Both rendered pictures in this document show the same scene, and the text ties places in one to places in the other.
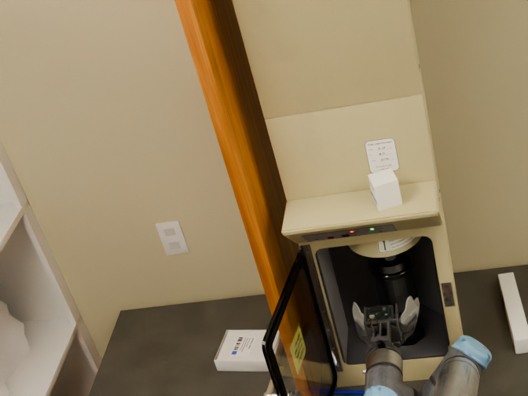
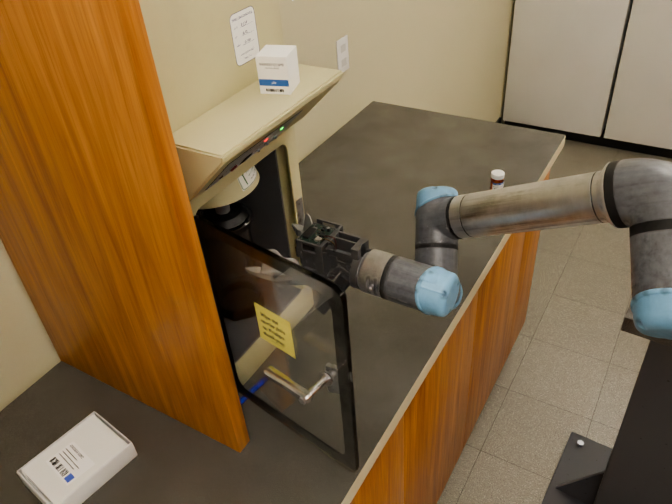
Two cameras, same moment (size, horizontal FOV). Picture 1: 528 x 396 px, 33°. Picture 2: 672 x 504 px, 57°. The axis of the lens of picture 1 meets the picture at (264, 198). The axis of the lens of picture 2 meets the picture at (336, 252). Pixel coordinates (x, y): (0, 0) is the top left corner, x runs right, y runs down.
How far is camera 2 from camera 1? 1.44 m
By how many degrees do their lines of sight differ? 58
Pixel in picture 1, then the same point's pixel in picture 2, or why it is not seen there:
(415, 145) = (269, 14)
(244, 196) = (161, 114)
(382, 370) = (403, 262)
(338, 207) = (240, 113)
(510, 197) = not seen: hidden behind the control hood
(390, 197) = (294, 72)
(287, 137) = (149, 21)
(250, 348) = (84, 456)
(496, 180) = not seen: hidden behind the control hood
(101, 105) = not seen: outside the picture
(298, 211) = (200, 137)
